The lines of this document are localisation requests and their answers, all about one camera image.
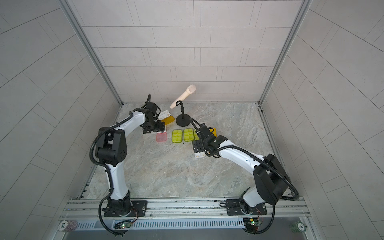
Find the clear pillbox white tray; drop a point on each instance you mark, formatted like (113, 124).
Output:
(199, 155)

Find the right green circuit board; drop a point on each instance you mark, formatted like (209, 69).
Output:
(251, 224)

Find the right round marker disc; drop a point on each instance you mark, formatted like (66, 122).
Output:
(299, 227)

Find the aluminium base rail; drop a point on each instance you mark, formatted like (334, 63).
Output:
(163, 208)

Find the black microphone stand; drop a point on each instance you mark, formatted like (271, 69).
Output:
(183, 120)

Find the round marker disc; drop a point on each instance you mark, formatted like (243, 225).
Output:
(299, 227)
(63, 226)

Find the green circuit board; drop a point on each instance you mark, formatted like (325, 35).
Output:
(251, 224)
(123, 225)

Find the beige microphone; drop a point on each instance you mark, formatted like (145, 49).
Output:
(189, 91)

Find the left green circuit board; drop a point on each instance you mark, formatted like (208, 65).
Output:
(123, 225)

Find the left round marker disc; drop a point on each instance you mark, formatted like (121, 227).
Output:
(63, 226)

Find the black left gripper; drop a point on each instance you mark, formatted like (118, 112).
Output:
(158, 129)

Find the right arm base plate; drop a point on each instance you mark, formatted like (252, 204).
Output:
(238, 207)

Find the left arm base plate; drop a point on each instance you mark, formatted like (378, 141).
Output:
(119, 208)

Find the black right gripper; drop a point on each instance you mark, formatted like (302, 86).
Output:
(199, 144)

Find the green pillbox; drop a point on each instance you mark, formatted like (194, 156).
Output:
(177, 136)
(189, 135)
(196, 137)

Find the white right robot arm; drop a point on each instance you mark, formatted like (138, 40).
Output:
(271, 180)

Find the pink pillbox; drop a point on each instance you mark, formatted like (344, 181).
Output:
(161, 136)

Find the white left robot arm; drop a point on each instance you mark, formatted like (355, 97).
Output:
(109, 150)

